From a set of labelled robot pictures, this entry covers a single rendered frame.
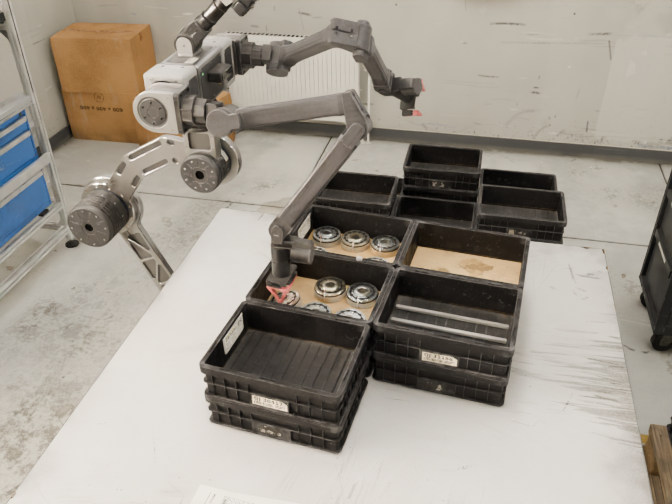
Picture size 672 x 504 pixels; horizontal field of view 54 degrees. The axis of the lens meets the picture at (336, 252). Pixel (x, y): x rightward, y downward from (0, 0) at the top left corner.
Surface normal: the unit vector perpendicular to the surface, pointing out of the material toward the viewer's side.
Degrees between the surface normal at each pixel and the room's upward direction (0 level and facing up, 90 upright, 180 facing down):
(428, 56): 90
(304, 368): 0
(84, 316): 0
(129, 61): 90
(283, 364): 0
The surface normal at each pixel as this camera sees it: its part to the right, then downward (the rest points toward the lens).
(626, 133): -0.22, 0.55
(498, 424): -0.01, -0.83
